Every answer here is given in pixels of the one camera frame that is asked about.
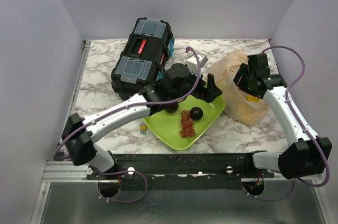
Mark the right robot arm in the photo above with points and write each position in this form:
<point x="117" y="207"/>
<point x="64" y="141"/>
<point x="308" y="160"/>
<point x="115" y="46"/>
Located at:
<point x="307" y="152"/>

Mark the green plastic tray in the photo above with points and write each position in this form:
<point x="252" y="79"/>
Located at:
<point x="167" y="126"/>

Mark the translucent orange plastic bag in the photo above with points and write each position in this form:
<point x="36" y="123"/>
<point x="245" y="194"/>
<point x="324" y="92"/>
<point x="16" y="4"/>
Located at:
<point x="224" y="71"/>

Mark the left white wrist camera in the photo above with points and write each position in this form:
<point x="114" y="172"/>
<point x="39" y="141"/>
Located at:
<point x="191" y="62"/>

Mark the dark purple fake plum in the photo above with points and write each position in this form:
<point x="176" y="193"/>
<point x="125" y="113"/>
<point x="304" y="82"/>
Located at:
<point x="196" y="113"/>

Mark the dark red fake apple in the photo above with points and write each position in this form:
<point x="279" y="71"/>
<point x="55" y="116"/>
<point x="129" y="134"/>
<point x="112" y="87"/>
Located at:
<point x="172" y="108"/>

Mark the aluminium extrusion rail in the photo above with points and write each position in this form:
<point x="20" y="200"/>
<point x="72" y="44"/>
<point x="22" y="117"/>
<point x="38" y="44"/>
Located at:
<point x="64" y="172"/>

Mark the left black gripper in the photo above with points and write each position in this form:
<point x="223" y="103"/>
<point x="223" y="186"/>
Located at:
<point x="207" y="94"/>

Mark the fake red grape bunch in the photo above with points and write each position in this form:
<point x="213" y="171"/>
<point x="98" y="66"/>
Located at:
<point x="187" y="129"/>

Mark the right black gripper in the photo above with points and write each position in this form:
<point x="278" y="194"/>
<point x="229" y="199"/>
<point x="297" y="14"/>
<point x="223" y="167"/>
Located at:
<point x="243" y="72"/>

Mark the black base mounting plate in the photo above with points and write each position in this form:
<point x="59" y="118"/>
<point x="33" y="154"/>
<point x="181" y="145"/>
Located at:
<point x="183" y="172"/>

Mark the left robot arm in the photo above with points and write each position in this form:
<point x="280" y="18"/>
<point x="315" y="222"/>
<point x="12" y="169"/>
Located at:
<point x="81" y="134"/>

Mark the fake yellow banana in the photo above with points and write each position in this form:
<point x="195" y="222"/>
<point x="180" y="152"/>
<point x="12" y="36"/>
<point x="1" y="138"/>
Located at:
<point x="251" y="98"/>

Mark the black plastic toolbox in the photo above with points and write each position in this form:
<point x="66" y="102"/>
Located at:
<point x="143" y="59"/>

